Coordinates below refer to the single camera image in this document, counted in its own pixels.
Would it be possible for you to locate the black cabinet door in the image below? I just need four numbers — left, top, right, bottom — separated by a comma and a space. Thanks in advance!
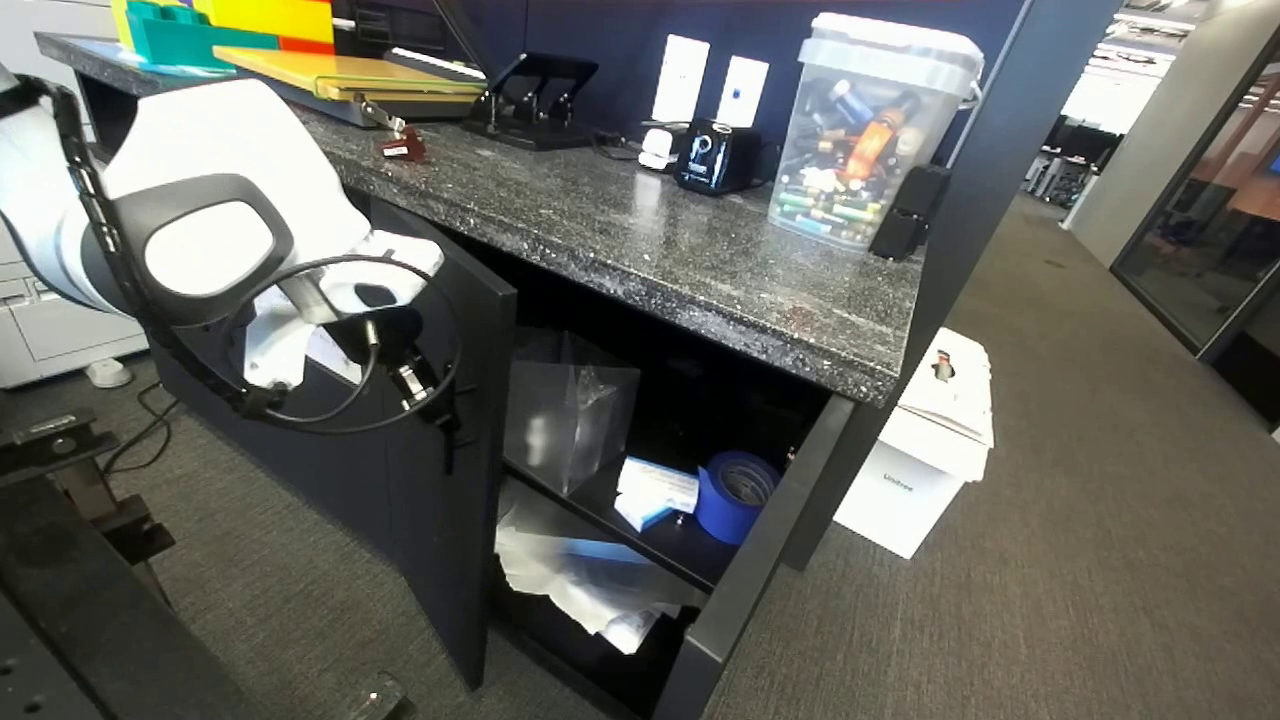
153, 196, 518, 687
654, 395, 862, 720

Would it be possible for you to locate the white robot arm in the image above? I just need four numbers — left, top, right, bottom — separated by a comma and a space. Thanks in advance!
0, 73, 444, 402

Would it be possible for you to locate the clear plastic bag in cabinet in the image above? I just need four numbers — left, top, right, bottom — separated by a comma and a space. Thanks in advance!
506, 328, 640, 496

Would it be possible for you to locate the blue painter tape roll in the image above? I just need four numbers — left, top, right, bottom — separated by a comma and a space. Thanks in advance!
697, 450, 782, 543

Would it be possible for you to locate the black pencil sharpener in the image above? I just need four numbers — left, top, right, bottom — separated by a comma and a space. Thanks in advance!
678, 123, 760, 196

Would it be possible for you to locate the small white device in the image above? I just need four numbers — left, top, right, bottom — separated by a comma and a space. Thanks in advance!
638, 123, 679, 173

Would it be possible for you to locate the crumpled plastic sheets lower shelf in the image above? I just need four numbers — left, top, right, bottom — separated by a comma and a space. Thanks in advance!
496, 480, 706, 655

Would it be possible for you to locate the black hole punch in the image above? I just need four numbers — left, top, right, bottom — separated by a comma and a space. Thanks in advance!
464, 51, 598, 152

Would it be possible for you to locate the white cardboard box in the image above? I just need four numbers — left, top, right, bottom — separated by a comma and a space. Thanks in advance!
838, 328, 997, 558

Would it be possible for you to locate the small red-brown clip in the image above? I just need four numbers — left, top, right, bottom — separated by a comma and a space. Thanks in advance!
379, 116, 425, 158

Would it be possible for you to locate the clear plastic tub with lid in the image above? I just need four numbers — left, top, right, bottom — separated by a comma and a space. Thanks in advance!
767, 12, 984, 244

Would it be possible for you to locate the yellow paper cutter board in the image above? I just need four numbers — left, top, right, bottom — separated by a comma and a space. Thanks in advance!
214, 45, 484, 129

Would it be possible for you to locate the yellow plastic tray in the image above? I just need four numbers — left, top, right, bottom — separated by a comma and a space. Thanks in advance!
107, 0, 340, 56

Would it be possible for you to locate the green plastic tray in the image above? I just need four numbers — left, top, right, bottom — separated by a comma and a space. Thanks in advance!
125, 0, 272, 67

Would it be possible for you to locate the left white wall outlet plate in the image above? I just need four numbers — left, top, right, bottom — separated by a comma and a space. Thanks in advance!
654, 37, 714, 123

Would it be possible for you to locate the white wall outlet plate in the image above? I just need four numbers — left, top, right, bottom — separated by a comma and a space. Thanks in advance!
654, 37, 714, 123
718, 56, 767, 129

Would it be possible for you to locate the right white wall outlet plate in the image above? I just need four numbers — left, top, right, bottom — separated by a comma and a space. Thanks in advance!
718, 56, 767, 129

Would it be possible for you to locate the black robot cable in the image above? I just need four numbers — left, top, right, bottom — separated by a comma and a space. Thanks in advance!
32, 74, 464, 434

